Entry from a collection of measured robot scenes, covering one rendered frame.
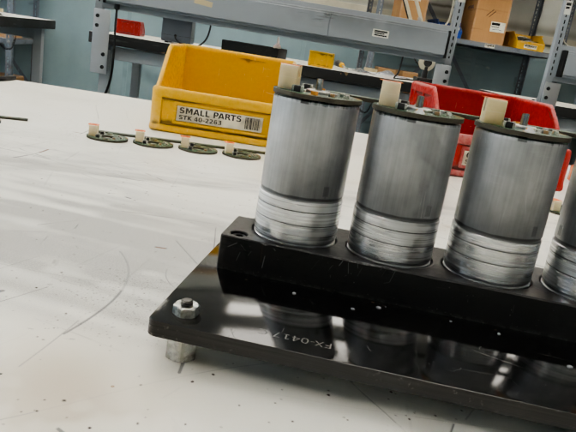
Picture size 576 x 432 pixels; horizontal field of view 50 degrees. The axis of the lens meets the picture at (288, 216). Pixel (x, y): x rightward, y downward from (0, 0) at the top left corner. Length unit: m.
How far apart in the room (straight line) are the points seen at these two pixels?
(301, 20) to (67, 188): 2.18
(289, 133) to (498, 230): 0.06
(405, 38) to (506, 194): 2.32
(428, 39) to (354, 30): 0.28
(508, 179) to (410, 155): 0.03
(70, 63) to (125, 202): 4.51
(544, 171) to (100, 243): 0.14
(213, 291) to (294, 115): 0.05
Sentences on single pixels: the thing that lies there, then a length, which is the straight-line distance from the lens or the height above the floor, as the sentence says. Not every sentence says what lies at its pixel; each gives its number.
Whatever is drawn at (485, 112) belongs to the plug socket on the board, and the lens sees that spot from 0.17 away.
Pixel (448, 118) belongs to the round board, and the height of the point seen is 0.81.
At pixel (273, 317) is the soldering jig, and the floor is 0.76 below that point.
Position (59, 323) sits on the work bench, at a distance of 0.17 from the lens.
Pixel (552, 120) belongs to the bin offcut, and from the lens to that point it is 0.53.
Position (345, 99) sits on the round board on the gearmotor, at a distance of 0.17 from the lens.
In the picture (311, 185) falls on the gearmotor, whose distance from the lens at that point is 0.17.
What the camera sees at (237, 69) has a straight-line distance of 0.56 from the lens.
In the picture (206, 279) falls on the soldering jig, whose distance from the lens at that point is 0.17.
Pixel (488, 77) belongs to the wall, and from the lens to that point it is 4.83.
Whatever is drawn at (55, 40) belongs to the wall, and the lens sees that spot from 4.80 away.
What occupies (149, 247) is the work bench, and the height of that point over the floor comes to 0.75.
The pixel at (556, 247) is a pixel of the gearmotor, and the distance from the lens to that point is 0.19.
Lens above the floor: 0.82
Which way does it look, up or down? 15 degrees down
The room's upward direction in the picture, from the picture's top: 9 degrees clockwise
